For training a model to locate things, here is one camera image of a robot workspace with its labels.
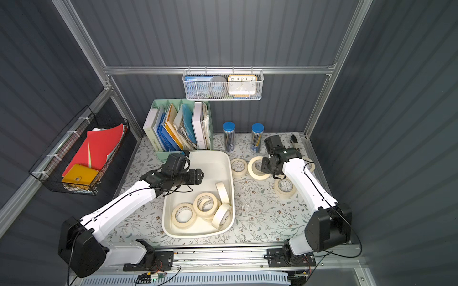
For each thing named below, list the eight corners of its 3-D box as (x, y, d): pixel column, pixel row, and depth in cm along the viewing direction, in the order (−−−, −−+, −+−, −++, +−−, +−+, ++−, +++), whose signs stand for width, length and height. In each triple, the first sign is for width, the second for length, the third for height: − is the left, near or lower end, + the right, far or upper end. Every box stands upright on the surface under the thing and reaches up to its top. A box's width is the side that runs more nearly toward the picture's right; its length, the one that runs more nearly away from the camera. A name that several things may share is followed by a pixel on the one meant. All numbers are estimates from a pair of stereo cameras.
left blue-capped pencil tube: (224, 152, 114) (222, 129, 98) (224, 144, 118) (223, 121, 103) (235, 152, 114) (235, 129, 98) (234, 144, 118) (235, 121, 103)
